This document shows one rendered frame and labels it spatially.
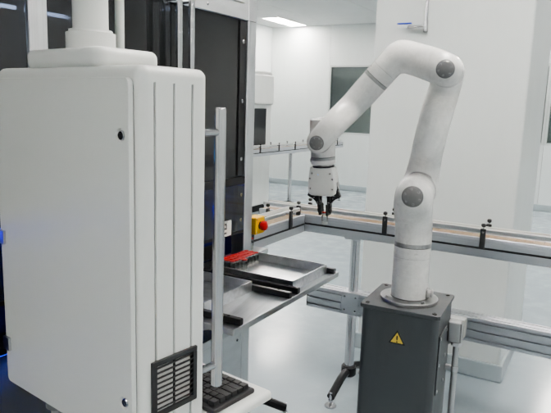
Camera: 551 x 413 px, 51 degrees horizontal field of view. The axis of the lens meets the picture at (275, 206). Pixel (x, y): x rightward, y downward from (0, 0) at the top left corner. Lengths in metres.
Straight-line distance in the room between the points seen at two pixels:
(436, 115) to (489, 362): 2.00
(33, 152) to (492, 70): 2.55
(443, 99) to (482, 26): 1.48
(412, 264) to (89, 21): 1.22
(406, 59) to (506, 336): 1.49
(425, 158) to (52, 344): 1.22
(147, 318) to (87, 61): 0.49
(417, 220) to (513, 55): 1.63
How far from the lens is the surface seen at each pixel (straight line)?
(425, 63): 1.85
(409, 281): 1.95
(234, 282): 1.97
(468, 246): 2.78
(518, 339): 2.89
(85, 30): 1.23
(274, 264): 2.26
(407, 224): 1.90
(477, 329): 2.90
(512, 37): 3.34
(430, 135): 1.88
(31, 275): 1.37
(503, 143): 3.32
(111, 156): 1.08
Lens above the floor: 1.49
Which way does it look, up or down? 10 degrees down
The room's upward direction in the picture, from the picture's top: 2 degrees clockwise
